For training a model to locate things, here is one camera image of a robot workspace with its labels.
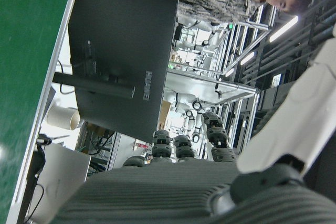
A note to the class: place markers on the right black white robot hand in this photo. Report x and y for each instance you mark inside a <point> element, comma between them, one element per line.
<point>157,195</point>

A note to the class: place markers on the white cup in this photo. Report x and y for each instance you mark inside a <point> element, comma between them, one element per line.
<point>60,116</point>

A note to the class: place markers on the silver Huawei laptop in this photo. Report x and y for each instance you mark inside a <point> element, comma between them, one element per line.
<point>63,171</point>

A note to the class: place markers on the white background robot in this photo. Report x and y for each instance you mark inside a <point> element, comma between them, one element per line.
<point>183,98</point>
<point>207,26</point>

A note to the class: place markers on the long ceiling light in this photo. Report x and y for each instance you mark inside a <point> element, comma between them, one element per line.
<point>229,71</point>
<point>247,58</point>
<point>283,28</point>

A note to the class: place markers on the black Huawei monitor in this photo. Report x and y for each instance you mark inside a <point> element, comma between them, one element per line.
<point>118,37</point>

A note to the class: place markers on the green conveyor belt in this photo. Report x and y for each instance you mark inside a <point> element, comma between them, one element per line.
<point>23,51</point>

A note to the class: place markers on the aluminium frame enclosure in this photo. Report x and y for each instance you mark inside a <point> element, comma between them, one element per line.
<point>197,87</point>

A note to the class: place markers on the aluminium conveyor frame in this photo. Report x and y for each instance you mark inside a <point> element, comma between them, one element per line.
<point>34,129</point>

